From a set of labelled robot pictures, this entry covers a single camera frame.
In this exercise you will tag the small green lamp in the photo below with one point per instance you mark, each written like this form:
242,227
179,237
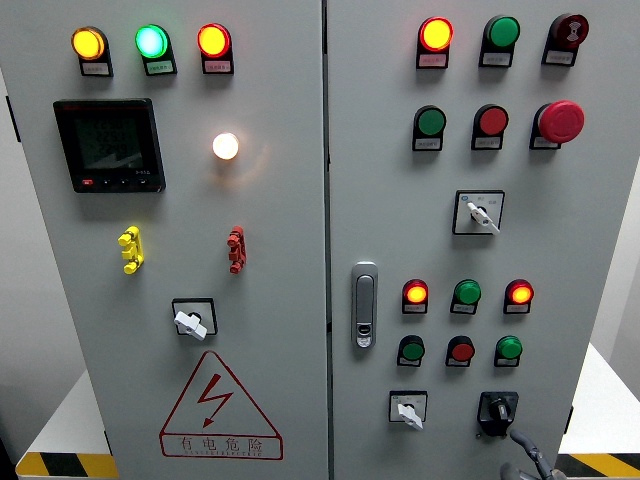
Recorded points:
468,292
509,348

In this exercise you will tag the white indicator lamp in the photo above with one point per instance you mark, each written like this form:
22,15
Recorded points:
225,146

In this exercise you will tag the grey cabinet door with display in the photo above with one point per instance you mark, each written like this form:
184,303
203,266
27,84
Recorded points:
280,225

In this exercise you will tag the red warning triangle sign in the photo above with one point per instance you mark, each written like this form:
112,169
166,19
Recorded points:
215,395

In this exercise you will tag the black cabinet hinge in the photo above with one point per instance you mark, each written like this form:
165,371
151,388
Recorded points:
568,420
107,442
13,119

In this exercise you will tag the large red indicator lamp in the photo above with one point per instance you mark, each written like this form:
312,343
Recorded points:
436,34
213,40

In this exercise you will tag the large yellow indicator lamp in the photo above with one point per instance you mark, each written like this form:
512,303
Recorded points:
88,43

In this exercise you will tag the large red push button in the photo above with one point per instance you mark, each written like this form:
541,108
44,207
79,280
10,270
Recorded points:
493,120

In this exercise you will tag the black yellow striped tape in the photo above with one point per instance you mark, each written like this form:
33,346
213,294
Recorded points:
65,466
605,465

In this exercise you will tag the small red push button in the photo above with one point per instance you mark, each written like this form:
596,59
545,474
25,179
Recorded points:
462,351

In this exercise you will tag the black digital display meter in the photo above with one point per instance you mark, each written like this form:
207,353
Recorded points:
110,144

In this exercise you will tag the silver door lock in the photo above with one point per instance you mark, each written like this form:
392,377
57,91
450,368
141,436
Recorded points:
364,305

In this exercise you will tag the small white label plate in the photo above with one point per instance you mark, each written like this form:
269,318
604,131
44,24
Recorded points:
409,363
160,67
545,143
506,363
558,57
433,60
96,68
495,59
463,309
487,143
428,144
217,66
415,308
517,308
457,363

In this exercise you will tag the small red lamp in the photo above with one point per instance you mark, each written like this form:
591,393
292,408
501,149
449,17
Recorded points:
416,293
520,293

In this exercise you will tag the large green push button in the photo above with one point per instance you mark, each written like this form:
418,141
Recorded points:
431,121
503,31

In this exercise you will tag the dark red buzzer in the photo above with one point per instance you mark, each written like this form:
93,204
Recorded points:
570,31

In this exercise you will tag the small green push button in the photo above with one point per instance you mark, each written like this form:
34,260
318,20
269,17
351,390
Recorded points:
413,350

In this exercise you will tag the black knob turn switch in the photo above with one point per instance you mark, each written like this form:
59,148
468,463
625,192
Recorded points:
498,410

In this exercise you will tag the large green lit lamp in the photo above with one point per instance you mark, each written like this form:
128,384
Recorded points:
151,41

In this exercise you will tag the grey cabinet door with lock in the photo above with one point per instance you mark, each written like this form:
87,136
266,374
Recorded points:
400,225

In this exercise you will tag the large red stop button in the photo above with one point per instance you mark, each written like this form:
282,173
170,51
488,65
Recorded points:
560,121

